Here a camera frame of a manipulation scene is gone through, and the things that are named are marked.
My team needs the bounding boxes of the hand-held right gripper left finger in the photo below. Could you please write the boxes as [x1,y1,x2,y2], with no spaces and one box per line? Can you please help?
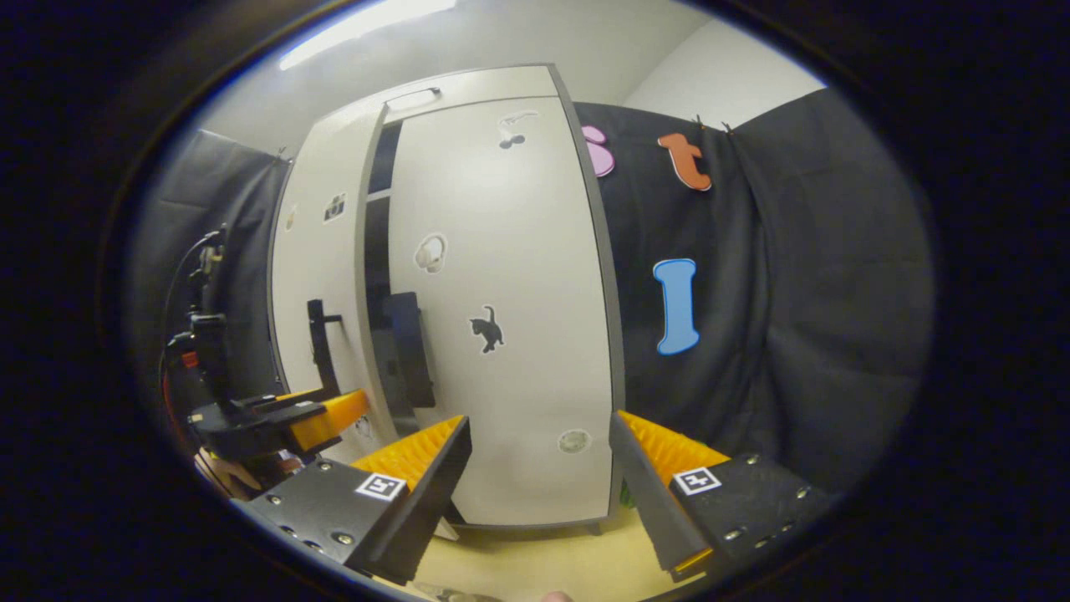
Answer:
[247,416,474,586]

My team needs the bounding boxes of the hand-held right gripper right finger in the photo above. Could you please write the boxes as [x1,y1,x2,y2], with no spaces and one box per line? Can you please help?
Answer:
[608,410,837,584]

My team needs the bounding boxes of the white cabinet door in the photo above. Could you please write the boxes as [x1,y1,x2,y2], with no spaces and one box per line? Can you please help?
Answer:
[387,94,626,529]
[269,102,402,469]

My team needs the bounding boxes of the white and grey cabinet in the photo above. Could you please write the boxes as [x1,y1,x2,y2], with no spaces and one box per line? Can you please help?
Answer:
[269,64,628,536]

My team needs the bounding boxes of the black backdrop cloth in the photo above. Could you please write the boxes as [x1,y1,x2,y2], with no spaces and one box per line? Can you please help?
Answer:
[130,88,935,503]

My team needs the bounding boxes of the ceiling light strip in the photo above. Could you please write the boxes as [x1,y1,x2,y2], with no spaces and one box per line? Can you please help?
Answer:
[278,0,459,72]

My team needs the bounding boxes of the black left door handle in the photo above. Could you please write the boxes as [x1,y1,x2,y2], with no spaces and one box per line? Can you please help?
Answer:
[306,298,344,398]

